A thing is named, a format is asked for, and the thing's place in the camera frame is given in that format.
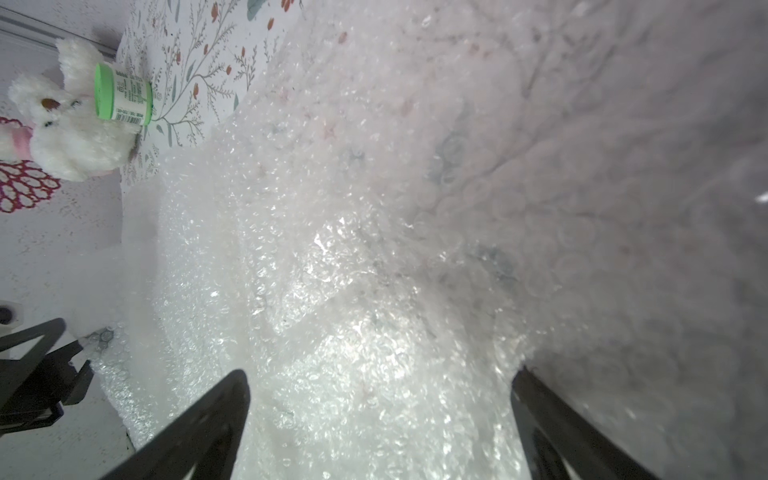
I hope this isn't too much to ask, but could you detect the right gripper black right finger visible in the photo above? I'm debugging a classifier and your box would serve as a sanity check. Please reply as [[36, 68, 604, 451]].
[[510, 367, 656, 480]]

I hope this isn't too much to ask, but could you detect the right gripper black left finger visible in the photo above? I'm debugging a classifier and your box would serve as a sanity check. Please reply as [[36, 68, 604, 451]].
[[105, 369, 250, 479]]

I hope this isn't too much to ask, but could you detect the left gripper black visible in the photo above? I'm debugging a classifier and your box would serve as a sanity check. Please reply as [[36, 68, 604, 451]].
[[1, 318, 94, 435]]

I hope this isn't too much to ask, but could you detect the clear bubble wrap sheet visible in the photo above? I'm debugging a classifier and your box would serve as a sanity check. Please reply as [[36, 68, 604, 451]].
[[115, 1, 767, 479]]

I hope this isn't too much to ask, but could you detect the white plush bunny pink dress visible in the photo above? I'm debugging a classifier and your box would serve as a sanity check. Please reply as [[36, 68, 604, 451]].
[[1, 38, 140, 182]]

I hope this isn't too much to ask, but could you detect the green round toy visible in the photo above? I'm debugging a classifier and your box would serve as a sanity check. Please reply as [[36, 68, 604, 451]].
[[93, 63, 154, 126]]

